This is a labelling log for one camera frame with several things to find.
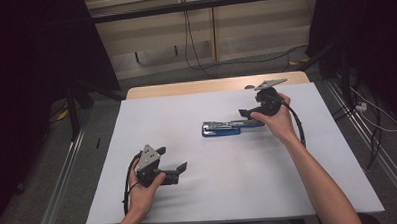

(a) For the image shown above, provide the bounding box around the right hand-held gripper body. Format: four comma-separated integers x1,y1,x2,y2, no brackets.
253,78,290,117

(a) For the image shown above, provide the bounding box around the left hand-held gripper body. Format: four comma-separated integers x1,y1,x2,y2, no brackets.
135,143,167,188

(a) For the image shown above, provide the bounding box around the blue stapler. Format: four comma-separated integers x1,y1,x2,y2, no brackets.
201,118,265,139

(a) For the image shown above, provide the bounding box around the person's right hand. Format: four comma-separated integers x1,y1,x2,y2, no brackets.
250,92,300,147

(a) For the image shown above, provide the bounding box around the person's left hand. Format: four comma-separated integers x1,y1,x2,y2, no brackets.
126,159,168,219

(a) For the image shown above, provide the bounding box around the white table mat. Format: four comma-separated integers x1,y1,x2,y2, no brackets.
81,80,385,224

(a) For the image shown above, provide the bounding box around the yellow floor tape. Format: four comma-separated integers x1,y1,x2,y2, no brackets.
55,109,70,123
288,57,311,67

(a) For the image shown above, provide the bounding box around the black metal stand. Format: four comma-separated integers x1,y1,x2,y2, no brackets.
64,79,125,143
297,40,356,114

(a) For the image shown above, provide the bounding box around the white power strip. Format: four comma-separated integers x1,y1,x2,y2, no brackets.
354,101,369,113

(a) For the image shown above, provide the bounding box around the black curtain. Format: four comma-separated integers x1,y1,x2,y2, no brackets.
0,0,125,224
304,0,397,131

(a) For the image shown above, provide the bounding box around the black horizontal bar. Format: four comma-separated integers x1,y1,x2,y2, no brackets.
90,0,318,25

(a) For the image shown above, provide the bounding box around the left hand-held gripper cable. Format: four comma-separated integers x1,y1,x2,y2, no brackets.
121,152,145,217

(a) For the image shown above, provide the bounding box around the hand-held gripper cable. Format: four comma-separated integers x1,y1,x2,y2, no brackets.
121,152,145,217
279,94,308,149

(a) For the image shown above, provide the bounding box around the right hand-held gripper cable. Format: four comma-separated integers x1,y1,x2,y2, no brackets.
279,94,308,149

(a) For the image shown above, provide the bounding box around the black floor cable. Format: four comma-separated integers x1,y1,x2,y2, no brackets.
197,43,310,76

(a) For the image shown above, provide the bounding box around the aluminium floor rail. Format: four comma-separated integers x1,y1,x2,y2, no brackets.
30,127,89,224
324,76,397,207

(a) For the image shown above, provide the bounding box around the black hanging cable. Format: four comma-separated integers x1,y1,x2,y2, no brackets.
182,8,214,78

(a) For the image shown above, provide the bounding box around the black cable bundle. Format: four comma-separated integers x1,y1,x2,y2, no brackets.
330,95,387,172

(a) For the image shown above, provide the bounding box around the white cable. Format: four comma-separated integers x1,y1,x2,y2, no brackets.
349,84,397,135

